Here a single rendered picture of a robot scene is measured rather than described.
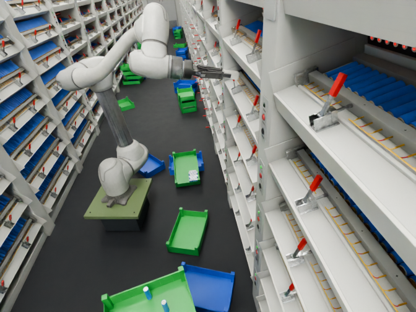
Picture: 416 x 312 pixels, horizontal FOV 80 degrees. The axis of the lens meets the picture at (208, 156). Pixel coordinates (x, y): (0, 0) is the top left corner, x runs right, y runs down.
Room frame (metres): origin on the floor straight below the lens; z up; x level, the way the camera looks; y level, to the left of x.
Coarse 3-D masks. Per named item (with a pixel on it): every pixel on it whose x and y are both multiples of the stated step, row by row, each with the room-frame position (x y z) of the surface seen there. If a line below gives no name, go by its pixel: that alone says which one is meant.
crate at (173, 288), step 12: (168, 276) 0.52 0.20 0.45; (180, 276) 0.52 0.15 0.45; (132, 288) 0.48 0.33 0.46; (156, 288) 0.50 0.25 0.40; (168, 288) 0.50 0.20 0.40; (180, 288) 0.49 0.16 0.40; (108, 300) 0.45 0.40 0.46; (120, 300) 0.47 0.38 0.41; (132, 300) 0.47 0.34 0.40; (144, 300) 0.46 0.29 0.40; (156, 300) 0.46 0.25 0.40; (168, 300) 0.45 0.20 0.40; (180, 300) 0.45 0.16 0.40; (192, 300) 0.42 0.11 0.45
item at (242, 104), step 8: (224, 80) 1.24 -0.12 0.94; (232, 80) 1.21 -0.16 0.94; (240, 80) 1.17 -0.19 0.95; (232, 96) 1.04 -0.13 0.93; (240, 96) 1.01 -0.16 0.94; (240, 104) 0.94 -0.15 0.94; (248, 104) 0.91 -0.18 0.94; (240, 112) 0.88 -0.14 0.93; (248, 112) 0.85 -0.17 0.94; (256, 120) 0.78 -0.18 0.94; (248, 128) 0.77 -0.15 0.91; (256, 128) 0.73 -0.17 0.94; (256, 136) 0.63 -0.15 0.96; (256, 144) 0.68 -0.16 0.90
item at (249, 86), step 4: (240, 72) 1.21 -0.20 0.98; (240, 76) 1.16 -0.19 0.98; (244, 76) 1.14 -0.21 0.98; (244, 80) 1.10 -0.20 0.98; (248, 80) 1.08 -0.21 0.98; (240, 84) 1.11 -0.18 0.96; (248, 84) 1.04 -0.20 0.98; (248, 88) 1.02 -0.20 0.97; (252, 88) 0.99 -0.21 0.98; (248, 92) 0.99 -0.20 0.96; (252, 92) 0.96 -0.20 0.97; (256, 92) 0.94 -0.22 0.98; (248, 96) 0.96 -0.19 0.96; (252, 100) 0.91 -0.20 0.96; (256, 104) 0.87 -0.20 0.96
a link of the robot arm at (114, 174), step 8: (104, 160) 1.28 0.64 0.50; (112, 160) 1.27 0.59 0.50; (120, 160) 1.32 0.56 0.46; (104, 168) 1.21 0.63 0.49; (112, 168) 1.21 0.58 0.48; (120, 168) 1.24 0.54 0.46; (128, 168) 1.29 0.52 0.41; (104, 176) 1.19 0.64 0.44; (112, 176) 1.19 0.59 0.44; (120, 176) 1.21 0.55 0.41; (128, 176) 1.26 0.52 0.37; (104, 184) 1.19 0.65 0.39; (112, 184) 1.18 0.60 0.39; (120, 184) 1.20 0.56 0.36; (128, 184) 1.26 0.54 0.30; (112, 192) 1.18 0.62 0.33; (120, 192) 1.19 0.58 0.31
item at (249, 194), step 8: (232, 144) 1.24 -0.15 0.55; (232, 152) 1.18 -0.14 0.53; (232, 160) 1.11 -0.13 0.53; (240, 160) 1.05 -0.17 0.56; (240, 168) 1.02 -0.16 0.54; (240, 176) 0.96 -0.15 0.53; (248, 176) 0.93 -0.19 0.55; (240, 184) 0.90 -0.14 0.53; (248, 184) 0.89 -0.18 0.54; (248, 192) 0.84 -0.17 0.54; (248, 200) 0.78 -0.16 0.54; (248, 208) 0.75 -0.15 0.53
